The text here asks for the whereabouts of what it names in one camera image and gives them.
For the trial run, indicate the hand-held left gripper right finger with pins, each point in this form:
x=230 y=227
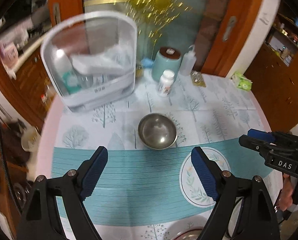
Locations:
x=204 y=177

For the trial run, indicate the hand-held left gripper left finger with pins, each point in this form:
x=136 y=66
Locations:
x=93 y=173

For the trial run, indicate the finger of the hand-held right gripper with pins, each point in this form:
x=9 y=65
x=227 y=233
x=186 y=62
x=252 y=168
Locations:
x=261 y=135
x=251 y=143

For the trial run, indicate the person's right hand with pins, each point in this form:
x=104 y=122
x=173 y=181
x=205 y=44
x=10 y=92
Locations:
x=287 y=195

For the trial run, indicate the tree print tablecloth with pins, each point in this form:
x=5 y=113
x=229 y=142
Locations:
x=151 y=180

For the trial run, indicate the green tissue pack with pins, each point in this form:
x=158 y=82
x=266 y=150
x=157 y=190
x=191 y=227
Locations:
x=242 y=81

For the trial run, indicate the large steel bowl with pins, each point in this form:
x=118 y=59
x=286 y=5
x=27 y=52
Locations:
x=186 y=235

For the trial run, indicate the white plastic cup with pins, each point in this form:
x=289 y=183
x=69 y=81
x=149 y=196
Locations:
x=30 y=140

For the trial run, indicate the small snack packet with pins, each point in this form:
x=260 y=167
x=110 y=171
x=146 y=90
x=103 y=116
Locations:
x=197 y=78

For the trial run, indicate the wooden shelf with goods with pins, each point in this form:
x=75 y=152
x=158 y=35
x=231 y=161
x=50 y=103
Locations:
x=284 y=45

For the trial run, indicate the white pill bottle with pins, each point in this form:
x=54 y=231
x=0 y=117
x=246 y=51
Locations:
x=166 y=85

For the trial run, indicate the white squeeze bottle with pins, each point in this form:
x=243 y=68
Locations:
x=187 y=63

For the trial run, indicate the wooden cabinet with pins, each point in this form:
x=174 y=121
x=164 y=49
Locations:
x=31 y=85

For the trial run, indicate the white packet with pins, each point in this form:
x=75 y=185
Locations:
x=96 y=62

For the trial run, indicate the small yellow object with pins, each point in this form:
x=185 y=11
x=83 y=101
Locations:
x=139 y=72

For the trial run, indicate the teal ceramic jar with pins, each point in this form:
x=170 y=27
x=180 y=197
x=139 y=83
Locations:
x=164 y=67

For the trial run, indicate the white clear-lid storage box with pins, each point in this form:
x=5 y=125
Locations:
x=88 y=55

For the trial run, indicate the wooden glass door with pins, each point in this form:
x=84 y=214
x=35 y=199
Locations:
x=241 y=17

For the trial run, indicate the blue cloth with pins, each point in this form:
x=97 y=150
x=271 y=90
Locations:
x=147 y=63

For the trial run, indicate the gold door ornament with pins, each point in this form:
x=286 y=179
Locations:
x=161 y=1

